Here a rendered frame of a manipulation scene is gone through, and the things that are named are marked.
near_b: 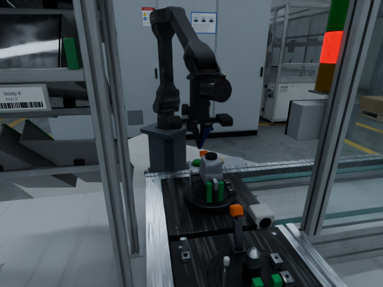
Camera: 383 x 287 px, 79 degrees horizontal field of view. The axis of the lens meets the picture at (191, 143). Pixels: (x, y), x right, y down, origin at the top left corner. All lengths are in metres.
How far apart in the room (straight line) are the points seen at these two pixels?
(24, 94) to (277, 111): 4.61
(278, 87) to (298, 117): 4.21
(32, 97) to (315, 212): 0.52
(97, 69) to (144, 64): 3.17
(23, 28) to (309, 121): 0.46
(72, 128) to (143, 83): 1.22
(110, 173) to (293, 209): 0.54
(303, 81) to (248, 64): 1.47
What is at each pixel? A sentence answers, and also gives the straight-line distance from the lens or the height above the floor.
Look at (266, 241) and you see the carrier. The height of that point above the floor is 0.97.
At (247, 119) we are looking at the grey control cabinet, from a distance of 3.92.
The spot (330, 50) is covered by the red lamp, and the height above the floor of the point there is 1.33.
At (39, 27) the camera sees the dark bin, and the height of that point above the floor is 1.36.
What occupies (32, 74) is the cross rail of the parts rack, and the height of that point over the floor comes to 1.30.
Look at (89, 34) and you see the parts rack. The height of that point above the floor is 1.35.
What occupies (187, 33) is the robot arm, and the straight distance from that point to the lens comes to 0.69.
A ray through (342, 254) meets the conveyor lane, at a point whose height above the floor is 0.88.
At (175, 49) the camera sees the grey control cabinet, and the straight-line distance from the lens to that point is 3.47.
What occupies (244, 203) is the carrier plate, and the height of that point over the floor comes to 0.97.
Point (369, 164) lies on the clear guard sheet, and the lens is 0.59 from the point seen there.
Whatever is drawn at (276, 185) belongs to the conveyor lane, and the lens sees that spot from 0.82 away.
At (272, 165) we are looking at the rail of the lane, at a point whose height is 0.96.
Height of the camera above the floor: 1.33
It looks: 22 degrees down
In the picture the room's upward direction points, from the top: straight up
